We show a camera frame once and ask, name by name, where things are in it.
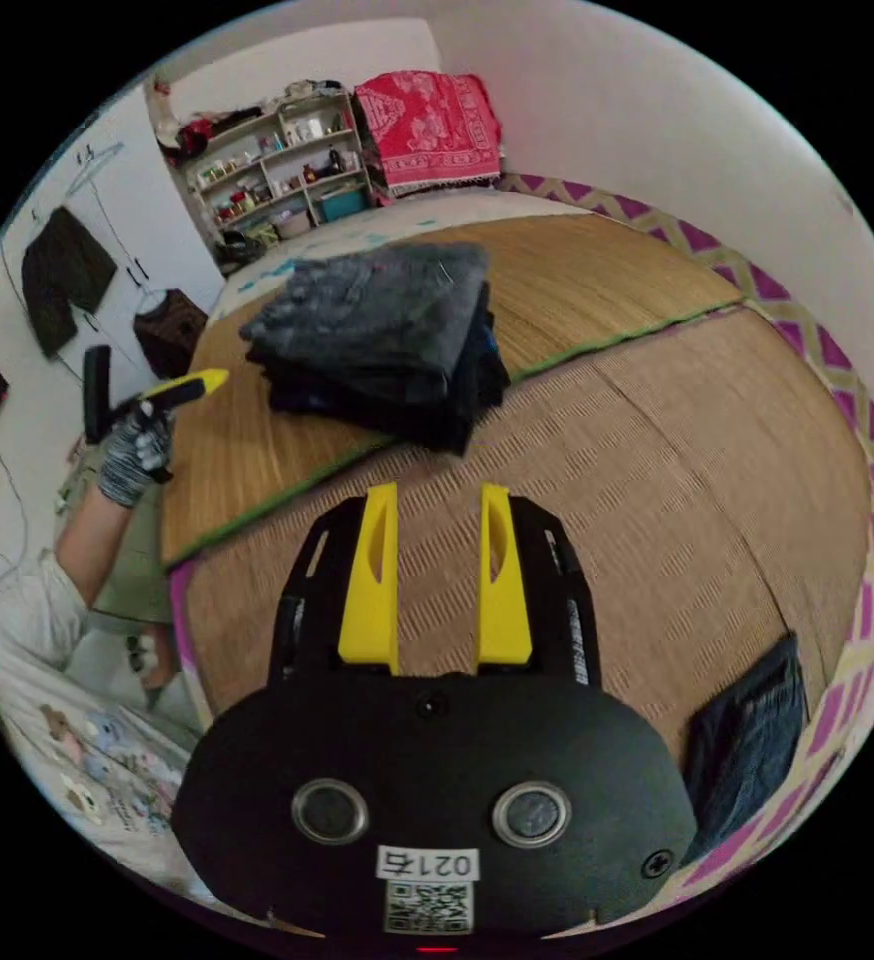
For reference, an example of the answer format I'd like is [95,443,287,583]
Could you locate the pile of clothes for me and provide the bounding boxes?
[238,241,514,458]

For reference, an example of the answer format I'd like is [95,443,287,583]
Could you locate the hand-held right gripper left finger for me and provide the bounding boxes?
[337,482,401,676]

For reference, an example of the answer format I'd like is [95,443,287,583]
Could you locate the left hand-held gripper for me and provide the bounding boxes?
[110,368,231,485]

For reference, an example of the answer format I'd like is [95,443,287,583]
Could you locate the dark hanging shorts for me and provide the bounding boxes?
[20,205,120,361]

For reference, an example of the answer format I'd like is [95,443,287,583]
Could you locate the brown hanging shirt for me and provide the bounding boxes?
[131,287,210,381]

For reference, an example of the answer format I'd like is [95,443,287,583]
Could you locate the person's body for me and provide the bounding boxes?
[0,479,217,909]

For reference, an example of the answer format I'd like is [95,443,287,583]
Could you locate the white wardrobe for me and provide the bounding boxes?
[0,82,230,391]

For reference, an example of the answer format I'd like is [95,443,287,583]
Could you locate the bed with woven mat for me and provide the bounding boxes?
[157,172,874,905]

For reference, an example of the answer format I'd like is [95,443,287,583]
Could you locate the person's left hand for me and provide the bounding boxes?
[97,407,177,510]

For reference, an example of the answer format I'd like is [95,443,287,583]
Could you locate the person's left forearm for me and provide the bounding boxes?
[54,485,140,610]

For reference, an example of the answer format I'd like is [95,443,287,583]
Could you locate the red patterned blanket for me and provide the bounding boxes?
[352,69,504,199]

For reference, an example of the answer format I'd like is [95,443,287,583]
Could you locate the folded dark blue jeans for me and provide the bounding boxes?
[679,633,810,865]

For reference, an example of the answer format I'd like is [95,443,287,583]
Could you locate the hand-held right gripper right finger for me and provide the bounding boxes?
[476,483,535,674]

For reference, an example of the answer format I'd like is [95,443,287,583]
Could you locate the white open shelf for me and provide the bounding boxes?
[153,78,380,260]

